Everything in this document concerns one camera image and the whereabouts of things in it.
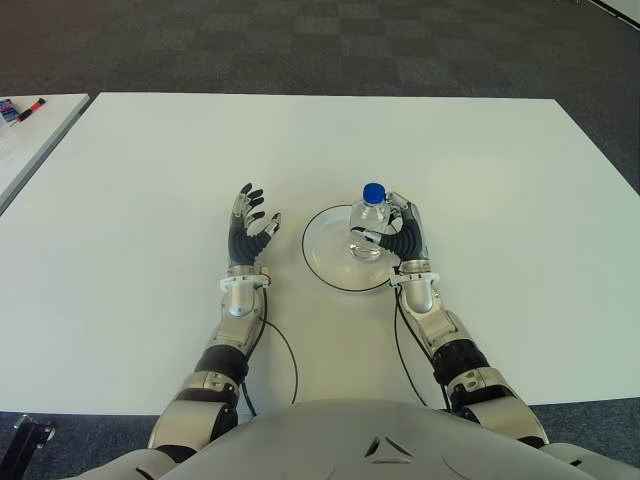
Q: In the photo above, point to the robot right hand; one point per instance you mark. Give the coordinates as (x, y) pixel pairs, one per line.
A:
(407, 240)

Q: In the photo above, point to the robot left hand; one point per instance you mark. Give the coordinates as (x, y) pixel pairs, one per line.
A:
(247, 242)

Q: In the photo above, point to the clear bottle with blue cap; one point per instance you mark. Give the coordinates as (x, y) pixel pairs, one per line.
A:
(370, 220)

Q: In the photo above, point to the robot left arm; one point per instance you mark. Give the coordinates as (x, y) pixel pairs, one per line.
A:
(225, 350)

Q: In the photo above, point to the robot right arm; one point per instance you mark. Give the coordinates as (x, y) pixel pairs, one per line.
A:
(450, 350)

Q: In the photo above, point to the white plate with black rim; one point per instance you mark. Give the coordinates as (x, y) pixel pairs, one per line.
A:
(325, 250)

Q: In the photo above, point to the grey robot torso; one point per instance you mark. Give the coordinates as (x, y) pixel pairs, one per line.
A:
(350, 445)

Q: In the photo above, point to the white side table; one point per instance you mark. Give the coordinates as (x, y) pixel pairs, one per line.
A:
(35, 135)

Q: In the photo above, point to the small blue box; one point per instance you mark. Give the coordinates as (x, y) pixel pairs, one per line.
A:
(7, 110)

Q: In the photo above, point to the black stand with caster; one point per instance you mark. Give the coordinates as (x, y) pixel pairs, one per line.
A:
(25, 440)

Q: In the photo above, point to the white furniture edge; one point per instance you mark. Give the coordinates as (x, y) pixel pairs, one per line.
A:
(622, 9)

